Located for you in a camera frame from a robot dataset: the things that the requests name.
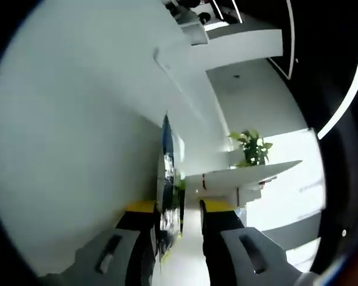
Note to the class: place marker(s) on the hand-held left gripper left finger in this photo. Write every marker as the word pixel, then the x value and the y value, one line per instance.
pixel 119 256

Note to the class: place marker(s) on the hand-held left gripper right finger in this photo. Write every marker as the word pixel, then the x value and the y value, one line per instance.
pixel 244 259

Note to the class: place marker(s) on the white skincare bottle red band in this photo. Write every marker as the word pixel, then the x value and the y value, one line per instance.
pixel 249 196

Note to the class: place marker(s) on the dark green skincare sachet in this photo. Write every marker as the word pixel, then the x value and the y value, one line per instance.
pixel 168 167

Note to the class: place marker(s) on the green potted plant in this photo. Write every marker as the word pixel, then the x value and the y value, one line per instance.
pixel 253 149

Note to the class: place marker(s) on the ceiling light strip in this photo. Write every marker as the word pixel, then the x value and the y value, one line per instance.
pixel 344 102

